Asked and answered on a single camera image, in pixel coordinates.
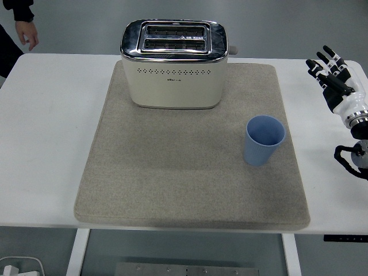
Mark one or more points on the beige fabric mat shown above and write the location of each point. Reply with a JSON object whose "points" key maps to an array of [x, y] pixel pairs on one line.
{"points": [[178, 178]]}

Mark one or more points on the black table control panel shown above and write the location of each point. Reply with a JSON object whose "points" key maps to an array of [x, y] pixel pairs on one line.
{"points": [[345, 238]]}

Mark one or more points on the person's hand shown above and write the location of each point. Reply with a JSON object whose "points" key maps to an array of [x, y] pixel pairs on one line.
{"points": [[26, 31]]}

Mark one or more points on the person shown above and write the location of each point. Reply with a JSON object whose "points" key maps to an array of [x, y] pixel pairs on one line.
{"points": [[8, 54]]}

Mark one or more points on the white table leg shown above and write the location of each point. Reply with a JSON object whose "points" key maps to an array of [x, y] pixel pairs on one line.
{"points": [[291, 256], [77, 253]]}

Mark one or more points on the blue ribbed cup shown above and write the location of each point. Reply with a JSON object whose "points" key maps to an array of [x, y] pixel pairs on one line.
{"points": [[258, 151]]}

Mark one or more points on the small white block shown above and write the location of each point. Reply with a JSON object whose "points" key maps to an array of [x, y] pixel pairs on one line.
{"points": [[11, 270]]}

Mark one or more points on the person's forearm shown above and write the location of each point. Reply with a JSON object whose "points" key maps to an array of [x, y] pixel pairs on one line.
{"points": [[21, 10]]}

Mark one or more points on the grey metal plate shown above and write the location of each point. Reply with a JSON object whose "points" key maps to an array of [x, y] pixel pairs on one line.
{"points": [[187, 270]]}

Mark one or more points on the cream and chrome toaster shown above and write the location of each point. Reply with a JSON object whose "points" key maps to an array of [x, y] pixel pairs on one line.
{"points": [[172, 86]]}

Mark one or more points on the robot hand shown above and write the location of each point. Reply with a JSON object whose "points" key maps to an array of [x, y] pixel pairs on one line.
{"points": [[349, 105]]}

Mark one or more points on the white plastic bin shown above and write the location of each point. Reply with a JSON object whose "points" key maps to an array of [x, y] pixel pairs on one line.
{"points": [[34, 263]]}

